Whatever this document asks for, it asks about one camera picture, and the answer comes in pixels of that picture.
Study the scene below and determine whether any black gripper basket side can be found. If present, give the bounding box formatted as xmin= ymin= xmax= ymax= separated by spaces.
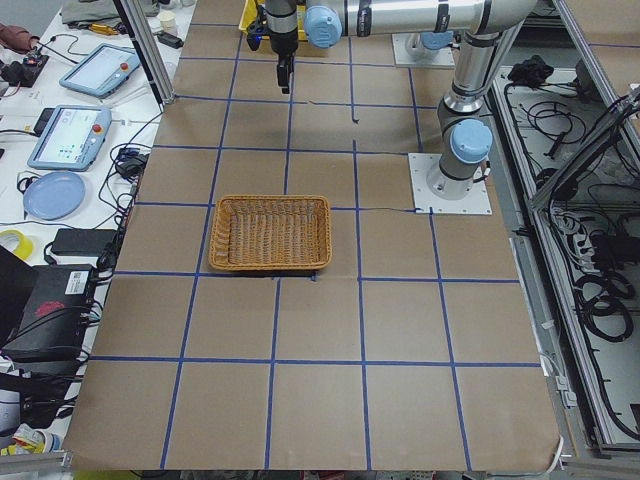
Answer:
xmin=264 ymin=0 xmax=298 ymax=94

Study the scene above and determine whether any robot arm near wicker basket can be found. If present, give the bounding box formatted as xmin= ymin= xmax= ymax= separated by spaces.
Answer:
xmin=258 ymin=1 xmax=535 ymax=200

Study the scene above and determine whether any yellow tape roll on desk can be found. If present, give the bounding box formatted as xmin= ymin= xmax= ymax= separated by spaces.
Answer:
xmin=0 ymin=229 xmax=34 ymax=261

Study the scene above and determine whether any yellow mesh tray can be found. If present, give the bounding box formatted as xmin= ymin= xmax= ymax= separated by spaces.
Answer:
xmin=238 ymin=0 xmax=321 ymax=42

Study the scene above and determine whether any brown wicker basket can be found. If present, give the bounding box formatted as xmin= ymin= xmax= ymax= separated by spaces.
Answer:
xmin=208 ymin=195 xmax=332 ymax=272

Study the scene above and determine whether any upper teach pendant tablet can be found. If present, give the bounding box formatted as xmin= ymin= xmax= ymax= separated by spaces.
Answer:
xmin=59 ymin=43 xmax=141 ymax=98

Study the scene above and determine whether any teach pendant tablet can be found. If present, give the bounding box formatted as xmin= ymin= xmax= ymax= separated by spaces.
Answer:
xmin=27 ymin=105 xmax=112 ymax=172
xmin=59 ymin=43 xmax=141 ymax=98

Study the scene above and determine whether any lower teach pendant tablet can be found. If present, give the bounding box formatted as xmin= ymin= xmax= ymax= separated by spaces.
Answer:
xmin=27 ymin=105 xmax=112 ymax=172

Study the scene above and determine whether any blue plate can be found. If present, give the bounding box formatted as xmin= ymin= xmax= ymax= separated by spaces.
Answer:
xmin=23 ymin=171 xmax=86 ymax=220

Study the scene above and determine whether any black power adapter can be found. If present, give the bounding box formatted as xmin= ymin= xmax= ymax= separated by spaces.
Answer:
xmin=50 ymin=228 xmax=116 ymax=257

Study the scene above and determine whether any black computer box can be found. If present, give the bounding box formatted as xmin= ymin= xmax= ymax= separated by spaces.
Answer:
xmin=1 ymin=264 xmax=96 ymax=363

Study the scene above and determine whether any aluminium frame post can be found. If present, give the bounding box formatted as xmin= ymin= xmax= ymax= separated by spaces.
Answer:
xmin=113 ymin=0 xmax=175 ymax=105

